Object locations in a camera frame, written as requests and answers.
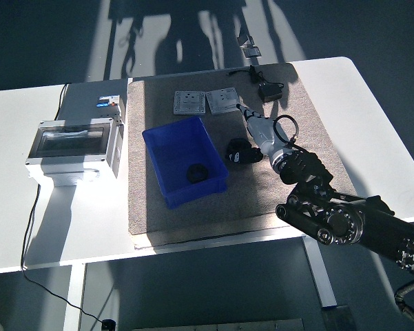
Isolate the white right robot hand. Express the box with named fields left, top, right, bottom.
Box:
left=225, top=102, right=293, bottom=165

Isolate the black plastic nut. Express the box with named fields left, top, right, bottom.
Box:
left=186, top=163, right=209, bottom=183
left=226, top=137, right=256, bottom=156

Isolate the blue plastic box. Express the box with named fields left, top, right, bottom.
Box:
left=141, top=116, right=229, bottom=210

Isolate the black power adapter plug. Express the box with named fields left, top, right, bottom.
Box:
left=257, top=81, right=284, bottom=103

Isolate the grey square metal plate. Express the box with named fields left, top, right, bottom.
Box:
left=205, top=86, right=244, bottom=115
left=172, top=90, right=207, bottom=116

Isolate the grey-brown mat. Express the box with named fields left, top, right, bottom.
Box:
left=127, top=61, right=360, bottom=239

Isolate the circuit breaker with blue label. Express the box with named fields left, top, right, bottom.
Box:
left=95, top=95, right=125, bottom=124

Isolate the beige foam underlay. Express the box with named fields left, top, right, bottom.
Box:
left=127, top=198, right=360, bottom=250

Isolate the white table leg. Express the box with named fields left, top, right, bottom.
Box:
left=62, top=263, right=87, bottom=331
left=302, top=234, right=338, bottom=308

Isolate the dark floor block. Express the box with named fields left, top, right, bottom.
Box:
left=322, top=305, right=354, bottom=331

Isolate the black adapter cord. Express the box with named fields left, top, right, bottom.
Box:
left=226, top=65, right=285, bottom=90

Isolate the small dark floor bracket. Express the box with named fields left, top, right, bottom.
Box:
left=237, top=29, right=256, bottom=48

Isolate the grey enclosure with clear lid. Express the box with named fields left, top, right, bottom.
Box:
left=24, top=117, right=125, bottom=187

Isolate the thin black power cable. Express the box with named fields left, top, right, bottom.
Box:
left=19, top=82, right=106, bottom=323

